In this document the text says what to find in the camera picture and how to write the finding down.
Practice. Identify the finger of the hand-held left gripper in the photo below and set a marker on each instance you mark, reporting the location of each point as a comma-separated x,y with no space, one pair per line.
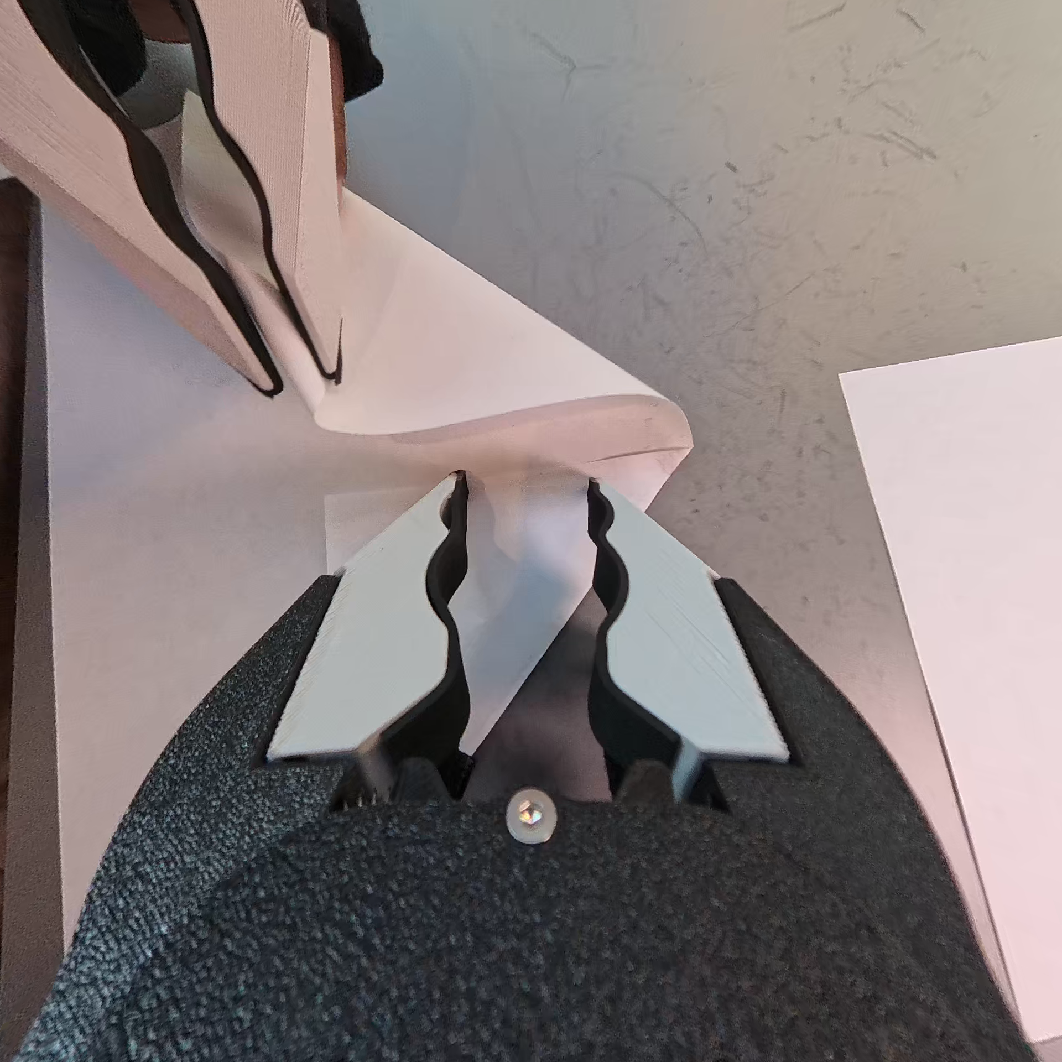
58,124
282,124

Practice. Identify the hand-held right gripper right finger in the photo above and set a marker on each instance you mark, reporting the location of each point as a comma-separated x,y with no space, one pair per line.
689,655

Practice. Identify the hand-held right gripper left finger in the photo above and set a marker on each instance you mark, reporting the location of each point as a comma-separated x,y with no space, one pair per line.
365,655

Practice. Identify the white paper sheet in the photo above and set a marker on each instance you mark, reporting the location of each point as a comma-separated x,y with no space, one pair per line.
456,357
979,581

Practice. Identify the person's left hand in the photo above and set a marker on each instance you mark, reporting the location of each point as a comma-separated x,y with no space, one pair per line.
330,108

